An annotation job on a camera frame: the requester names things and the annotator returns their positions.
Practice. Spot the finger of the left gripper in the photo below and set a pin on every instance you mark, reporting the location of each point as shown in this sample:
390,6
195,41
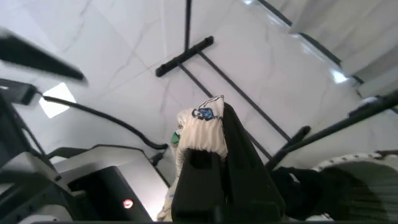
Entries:
37,59

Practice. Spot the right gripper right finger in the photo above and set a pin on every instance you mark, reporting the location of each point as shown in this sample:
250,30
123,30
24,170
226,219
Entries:
248,186

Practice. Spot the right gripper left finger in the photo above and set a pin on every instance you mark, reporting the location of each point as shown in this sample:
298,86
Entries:
199,193

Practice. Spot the cream printed garment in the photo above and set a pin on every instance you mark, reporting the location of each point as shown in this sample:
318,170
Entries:
202,133

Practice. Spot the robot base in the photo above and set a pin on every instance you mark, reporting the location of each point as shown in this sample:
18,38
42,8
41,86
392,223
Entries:
143,186

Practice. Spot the white laundry basket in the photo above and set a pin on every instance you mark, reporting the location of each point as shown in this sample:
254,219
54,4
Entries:
367,186

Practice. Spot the black clothes rack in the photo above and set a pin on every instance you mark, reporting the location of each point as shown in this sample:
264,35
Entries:
186,56

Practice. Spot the white curtain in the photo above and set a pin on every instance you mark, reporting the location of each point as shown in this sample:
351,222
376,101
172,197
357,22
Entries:
342,31

